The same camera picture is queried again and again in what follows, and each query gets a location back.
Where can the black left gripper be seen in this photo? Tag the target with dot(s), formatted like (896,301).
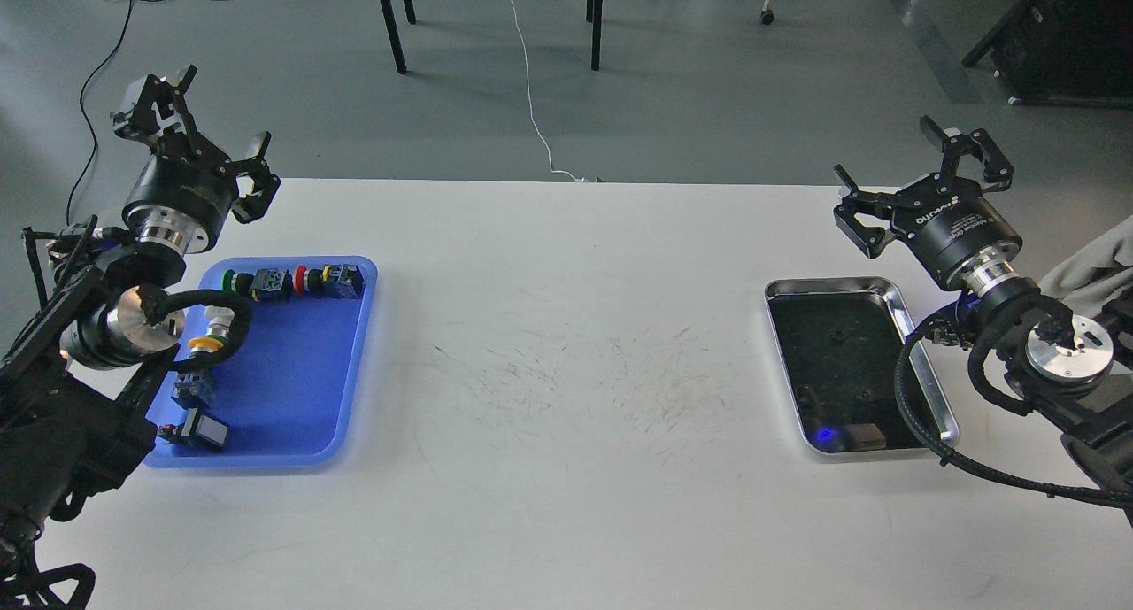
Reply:
(186,174)

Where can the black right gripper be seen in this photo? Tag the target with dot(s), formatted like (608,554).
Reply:
(960,229)

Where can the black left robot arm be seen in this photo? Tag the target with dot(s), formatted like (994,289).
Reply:
(79,379)

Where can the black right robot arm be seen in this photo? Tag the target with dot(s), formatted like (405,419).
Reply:
(1027,352)

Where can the green white connector part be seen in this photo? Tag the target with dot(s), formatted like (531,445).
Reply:
(215,313)

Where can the silver metal tray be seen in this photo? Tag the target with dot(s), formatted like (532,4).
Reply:
(838,340)

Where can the grey cloth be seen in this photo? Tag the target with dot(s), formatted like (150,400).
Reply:
(1097,274)

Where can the black cabinet on casters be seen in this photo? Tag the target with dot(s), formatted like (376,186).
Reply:
(1072,53)

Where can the black table leg left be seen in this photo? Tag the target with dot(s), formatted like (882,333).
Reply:
(392,31)

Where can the black table leg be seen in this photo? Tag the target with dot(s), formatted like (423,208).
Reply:
(392,31)
(594,17)

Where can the blue plastic tray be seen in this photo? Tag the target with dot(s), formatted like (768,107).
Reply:
(287,394)

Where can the black table leg right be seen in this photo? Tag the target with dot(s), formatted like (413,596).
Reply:
(594,17)

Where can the green push button switch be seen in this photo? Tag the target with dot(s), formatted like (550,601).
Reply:
(265,285)

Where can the red push button switch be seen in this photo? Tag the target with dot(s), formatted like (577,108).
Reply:
(338,281)

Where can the yellow push button switch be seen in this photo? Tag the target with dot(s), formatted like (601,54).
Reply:
(197,389)

